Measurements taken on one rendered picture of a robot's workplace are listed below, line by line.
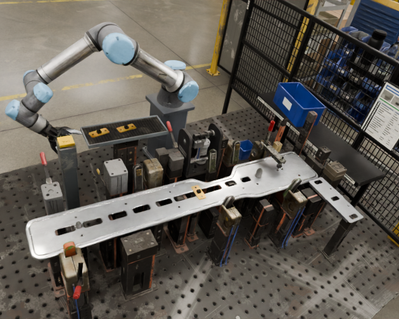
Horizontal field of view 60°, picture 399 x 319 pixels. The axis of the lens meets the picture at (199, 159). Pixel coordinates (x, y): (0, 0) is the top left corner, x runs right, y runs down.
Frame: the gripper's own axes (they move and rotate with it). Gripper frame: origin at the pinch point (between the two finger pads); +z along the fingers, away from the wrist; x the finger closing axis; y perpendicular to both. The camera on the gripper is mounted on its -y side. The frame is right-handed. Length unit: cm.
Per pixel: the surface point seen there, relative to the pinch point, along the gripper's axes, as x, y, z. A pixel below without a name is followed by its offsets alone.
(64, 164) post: -11.1, 15.3, -8.6
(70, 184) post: -17.2, 9.6, 1.9
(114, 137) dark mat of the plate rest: 8.5, 26.9, -0.5
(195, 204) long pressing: -4, 58, 31
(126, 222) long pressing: -23, 47, 10
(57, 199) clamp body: -25.7, 27.5, -10.8
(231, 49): 226, -114, 181
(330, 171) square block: 42, 91, 81
